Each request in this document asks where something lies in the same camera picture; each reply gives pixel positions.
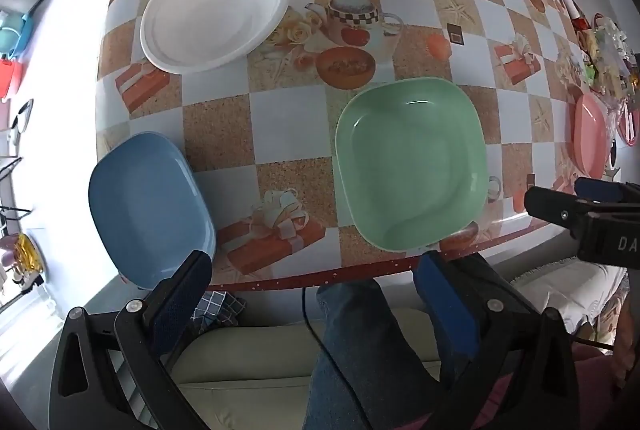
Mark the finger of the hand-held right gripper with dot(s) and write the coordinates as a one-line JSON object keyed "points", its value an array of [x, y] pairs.
{"points": [[555, 207], [605, 190]]}

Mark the person's jeans leg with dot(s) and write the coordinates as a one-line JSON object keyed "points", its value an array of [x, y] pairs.
{"points": [[360, 360]]}

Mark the pink square plate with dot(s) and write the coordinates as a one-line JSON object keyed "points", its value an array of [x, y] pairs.
{"points": [[590, 129]]}

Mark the large white round plate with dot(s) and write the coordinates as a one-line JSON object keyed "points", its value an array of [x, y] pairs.
{"points": [[215, 9]]}

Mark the teal plastic container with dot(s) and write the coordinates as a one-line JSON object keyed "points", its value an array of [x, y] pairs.
{"points": [[12, 34]]}

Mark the printed checkered tablecloth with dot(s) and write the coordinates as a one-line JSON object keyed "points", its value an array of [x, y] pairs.
{"points": [[290, 119]]}

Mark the maroon cloth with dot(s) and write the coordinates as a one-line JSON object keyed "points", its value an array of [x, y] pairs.
{"points": [[600, 385]]}

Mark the clear wrapped snack tray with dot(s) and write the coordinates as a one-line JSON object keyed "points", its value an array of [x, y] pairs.
{"points": [[607, 49]]}

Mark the red plastic basket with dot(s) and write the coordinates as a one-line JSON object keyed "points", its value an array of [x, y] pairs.
{"points": [[10, 77]]}

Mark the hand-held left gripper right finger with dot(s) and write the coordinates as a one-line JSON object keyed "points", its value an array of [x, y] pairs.
{"points": [[445, 305]]}

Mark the blue square plate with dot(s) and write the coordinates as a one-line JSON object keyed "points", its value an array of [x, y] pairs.
{"points": [[145, 205]]}

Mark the green square plate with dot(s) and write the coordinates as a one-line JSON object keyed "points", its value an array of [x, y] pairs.
{"points": [[410, 159]]}

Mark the blue checked cloth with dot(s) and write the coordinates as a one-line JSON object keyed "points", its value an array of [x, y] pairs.
{"points": [[220, 307]]}

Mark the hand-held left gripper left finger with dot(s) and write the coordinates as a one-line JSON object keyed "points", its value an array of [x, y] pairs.
{"points": [[182, 305]]}

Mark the yellow wrapped object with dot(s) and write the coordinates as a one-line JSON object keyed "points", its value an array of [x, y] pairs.
{"points": [[29, 252]]}

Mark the white fringed cushion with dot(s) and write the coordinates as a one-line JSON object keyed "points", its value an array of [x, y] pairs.
{"points": [[565, 290]]}

